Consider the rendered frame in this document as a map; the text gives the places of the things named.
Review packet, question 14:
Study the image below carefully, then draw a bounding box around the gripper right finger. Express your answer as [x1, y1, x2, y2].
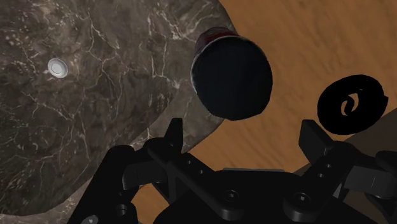
[281, 119, 397, 224]

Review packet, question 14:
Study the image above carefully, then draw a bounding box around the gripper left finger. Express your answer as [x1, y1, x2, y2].
[66, 117, 244, 224]

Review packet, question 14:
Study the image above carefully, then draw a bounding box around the dark marble sink basin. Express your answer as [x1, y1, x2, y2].
[0, 0, 240, 217]

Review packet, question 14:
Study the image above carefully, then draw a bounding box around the dark cup with red band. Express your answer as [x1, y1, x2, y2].
[190, 27, 274, 122]

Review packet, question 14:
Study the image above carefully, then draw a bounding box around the black ring-shaped coil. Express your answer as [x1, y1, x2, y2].
[316, 74, 389, 136]

